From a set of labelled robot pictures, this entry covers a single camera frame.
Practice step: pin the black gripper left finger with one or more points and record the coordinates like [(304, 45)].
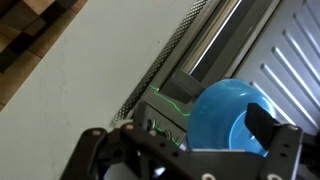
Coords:
[(96, 152)]

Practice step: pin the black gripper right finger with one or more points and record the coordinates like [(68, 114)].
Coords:
[(282, 141)]

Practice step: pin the blue plastic bowl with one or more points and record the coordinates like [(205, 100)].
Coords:
[(217, 118)]

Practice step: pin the silver toaster oven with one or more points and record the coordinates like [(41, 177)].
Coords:
[(273, 45)]

